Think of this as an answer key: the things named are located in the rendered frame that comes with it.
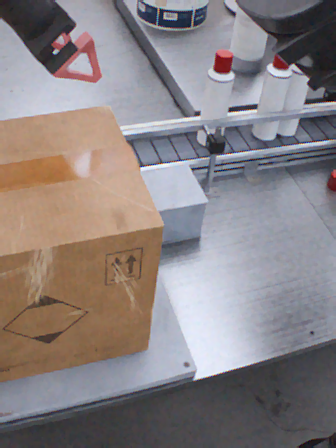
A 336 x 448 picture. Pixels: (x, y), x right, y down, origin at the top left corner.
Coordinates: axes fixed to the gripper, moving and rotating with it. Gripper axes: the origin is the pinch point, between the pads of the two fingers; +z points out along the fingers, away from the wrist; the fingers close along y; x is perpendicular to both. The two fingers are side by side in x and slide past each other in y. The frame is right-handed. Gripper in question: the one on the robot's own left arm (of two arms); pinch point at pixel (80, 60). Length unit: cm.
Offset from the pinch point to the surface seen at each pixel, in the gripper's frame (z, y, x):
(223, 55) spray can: 26.1, 6.6, -18.0
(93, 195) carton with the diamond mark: -0.2, -20.2, 9.3
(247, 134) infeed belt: 48, 6, -13
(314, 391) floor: 133, -24, 23
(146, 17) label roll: 49, 59, -18
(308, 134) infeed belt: 56, 1, -23
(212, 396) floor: 114, -9, 46
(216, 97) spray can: 31.8, 5.5, -12.1
